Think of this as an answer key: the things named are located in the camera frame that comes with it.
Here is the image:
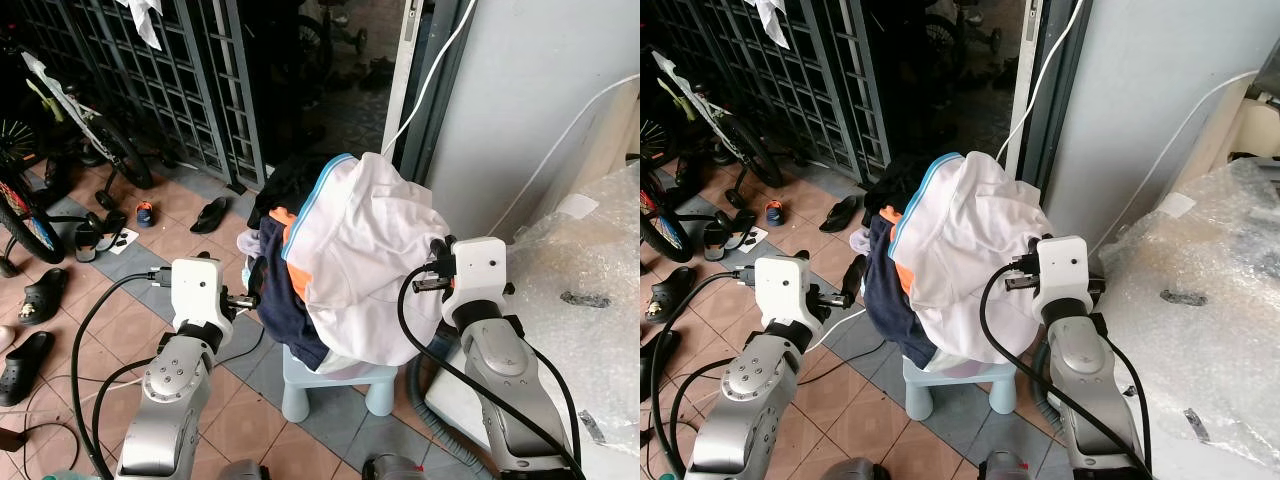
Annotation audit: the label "orange garment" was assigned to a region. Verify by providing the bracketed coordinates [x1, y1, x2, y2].
[879, 204, 918, 293]
[268, 206, 314, 301]

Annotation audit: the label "thin white cable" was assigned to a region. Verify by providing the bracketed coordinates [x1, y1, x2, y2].
[1090, 68, 1263, 257]
[494, 74, 641, 243]

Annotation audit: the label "black flat slipper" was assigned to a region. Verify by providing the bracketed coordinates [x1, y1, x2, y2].
[819, 194, 862, 234]
[189, 196, 232, 235]

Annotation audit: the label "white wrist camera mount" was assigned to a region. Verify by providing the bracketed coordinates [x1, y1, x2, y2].
[169, 256, 237, 337]
[1034, 234, 1098, 321]
[754, 254, 828, 337]
[440, 237, 510, 327]

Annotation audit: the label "black clog shoe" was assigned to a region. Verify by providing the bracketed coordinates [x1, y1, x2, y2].
[0, 331, 57, 407]
[640, 329, 682, 403]
[649, 266, 699, 324]
[19, 266, 70, 325]

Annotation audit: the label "light blue plastic stool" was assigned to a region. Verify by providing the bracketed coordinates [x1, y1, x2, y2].
[902, 354, 1020, 422]
[280, 344, 400, 424]

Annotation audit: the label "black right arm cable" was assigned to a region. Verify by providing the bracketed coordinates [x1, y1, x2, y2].
[979, 262, 1153, 480]
[397, 266, 588, 480]

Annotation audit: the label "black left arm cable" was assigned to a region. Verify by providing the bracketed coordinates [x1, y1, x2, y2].
[69, 268, 179, 480]
[649, 266, 763, 480]

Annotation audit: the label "grey corrugated hose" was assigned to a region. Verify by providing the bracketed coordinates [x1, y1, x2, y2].
[404, 334, 493, 473]
[1029, 340, 1063, 413]

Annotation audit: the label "thick white cable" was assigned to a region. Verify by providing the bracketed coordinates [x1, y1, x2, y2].
[994, 0, 1088, 161]
[380, 0, 480, 157]

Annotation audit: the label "white garment with blue trim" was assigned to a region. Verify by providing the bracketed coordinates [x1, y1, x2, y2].
[888, 150, 1057, 367]
[283, 152, 453, 367]

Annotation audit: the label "black strapped sandals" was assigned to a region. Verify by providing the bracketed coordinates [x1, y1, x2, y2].
[74, 208, 132, 264]
[704, 208, 758, 264]

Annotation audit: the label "bicycle with colourful wheel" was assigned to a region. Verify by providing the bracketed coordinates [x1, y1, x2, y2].
[640, 118, 697, 264]
[0, 114, 67, 267]

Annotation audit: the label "child tricycle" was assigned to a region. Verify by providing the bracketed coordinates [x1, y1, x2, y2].
[294, 8, 370, 73]
[925, 5, 1002, 71]

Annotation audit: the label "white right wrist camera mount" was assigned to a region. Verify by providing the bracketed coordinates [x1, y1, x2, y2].
[1034, 234, 1098, 321]
[440, 237, 510, 327]

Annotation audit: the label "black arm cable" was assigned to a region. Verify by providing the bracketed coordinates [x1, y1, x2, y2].
[649, 266, 763, 480]
[979, 262, 1153, 480]
[69, 268, 179, 480]
[397, 266, 588, 480]

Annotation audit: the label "navy blue garment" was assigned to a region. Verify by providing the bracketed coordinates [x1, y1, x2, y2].
[244, 214, 333, 372]
[864, 214, 933, 370]

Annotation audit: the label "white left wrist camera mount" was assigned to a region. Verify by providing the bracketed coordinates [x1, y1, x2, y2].
[169, 256, 237, 337]
[754, 254, 828, 337]

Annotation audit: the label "white hanging cloth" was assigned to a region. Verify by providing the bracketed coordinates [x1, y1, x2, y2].
[754, 0, 793, 52]
[114, 0, 167, 52]

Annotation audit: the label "black garment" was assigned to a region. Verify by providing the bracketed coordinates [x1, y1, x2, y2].
[861, 154, 943, 218]
[247, 154, 338, 227]

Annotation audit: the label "grey metal grille gate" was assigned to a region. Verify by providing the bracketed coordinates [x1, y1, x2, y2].
[8, 0, 268, 188]
[648, 0, 893, 183]

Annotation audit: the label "black and white bicycle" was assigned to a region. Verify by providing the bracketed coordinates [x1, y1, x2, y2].
[648, 48, 772, 192]
[0, 48, 157, 192]

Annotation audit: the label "bubble wrap covered appliance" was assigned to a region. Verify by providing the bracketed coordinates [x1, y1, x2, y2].
[498, 160, 641, 453]
[1094, 157, 1280, 443]

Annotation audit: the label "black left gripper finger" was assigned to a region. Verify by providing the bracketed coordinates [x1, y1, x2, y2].
[846, 254, 871, 307]

